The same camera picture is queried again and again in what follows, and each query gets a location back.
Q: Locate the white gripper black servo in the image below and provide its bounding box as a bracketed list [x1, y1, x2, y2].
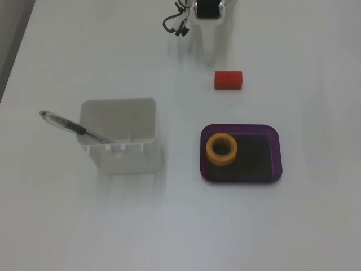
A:
[191, 0, 230, 65]

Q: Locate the red ribbed cube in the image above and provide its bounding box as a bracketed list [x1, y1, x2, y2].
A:
[214, 70, 243, 90]

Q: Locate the yellow tape roll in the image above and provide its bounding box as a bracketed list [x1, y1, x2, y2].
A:
[206, 132, 239, 167]

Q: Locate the purple rectangular tray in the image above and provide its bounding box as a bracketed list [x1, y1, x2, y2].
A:
[200, 123, 284, 183]

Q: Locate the white square plastic container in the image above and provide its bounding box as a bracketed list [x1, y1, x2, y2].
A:
[77, 98, 163, 175]

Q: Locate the clear black ballpoint pen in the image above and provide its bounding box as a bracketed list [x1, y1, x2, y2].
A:
[39, 110, 116, 144]

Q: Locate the black cable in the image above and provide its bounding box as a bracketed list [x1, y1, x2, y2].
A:
[162, 2, 190, 37]

